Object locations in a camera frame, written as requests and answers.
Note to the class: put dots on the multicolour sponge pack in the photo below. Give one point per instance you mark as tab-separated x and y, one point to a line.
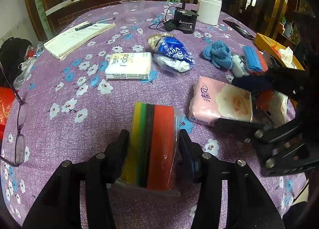
153	142

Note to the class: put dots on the black bag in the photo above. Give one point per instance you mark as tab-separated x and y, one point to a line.
13	51

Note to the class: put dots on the white paper notebook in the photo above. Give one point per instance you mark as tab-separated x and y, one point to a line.
66	42

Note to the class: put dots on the coloured cloth stack pack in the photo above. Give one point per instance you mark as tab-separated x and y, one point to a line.
254	61

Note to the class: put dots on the clear plastic cup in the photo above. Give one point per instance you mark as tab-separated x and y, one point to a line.
133	10

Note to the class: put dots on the white red printed bag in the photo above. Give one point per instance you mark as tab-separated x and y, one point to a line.
274	104

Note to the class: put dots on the pink tissue pack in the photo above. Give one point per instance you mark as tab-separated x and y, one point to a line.
214	99

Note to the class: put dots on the yellow cardboard box tray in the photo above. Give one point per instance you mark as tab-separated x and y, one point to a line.
272	47

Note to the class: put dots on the purple floral tablecloth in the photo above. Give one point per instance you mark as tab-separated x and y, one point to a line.
74	112

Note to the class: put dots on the eyeglasses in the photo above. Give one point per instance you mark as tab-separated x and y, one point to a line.
21	118

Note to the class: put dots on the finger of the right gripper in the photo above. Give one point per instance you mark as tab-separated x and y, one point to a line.
252	83
241	130

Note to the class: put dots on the black smartphone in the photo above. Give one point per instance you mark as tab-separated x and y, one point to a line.
239	29

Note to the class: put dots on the blue vinda tissue pack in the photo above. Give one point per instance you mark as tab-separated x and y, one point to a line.
170	54

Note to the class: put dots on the blue knitted cloth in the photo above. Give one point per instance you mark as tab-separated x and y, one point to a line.
218	53

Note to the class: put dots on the white plastic jar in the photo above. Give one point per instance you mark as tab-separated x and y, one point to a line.
209	11

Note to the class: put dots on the red gift bag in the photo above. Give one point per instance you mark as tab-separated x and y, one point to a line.
6	100

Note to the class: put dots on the black pen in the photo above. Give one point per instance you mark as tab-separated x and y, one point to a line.
95	22

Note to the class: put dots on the white face tissue pack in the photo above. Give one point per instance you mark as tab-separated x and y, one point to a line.
129	66

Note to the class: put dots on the white floral tissue pack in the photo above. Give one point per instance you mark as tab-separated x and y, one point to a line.
239	68

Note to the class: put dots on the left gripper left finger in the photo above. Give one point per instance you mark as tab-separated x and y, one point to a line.
58	204

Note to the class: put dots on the black cylindrical motor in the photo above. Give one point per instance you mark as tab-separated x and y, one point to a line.
185	20

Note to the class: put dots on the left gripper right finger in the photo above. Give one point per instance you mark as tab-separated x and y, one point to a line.
249	205

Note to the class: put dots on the black power adapter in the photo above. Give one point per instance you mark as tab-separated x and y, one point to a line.
169	25

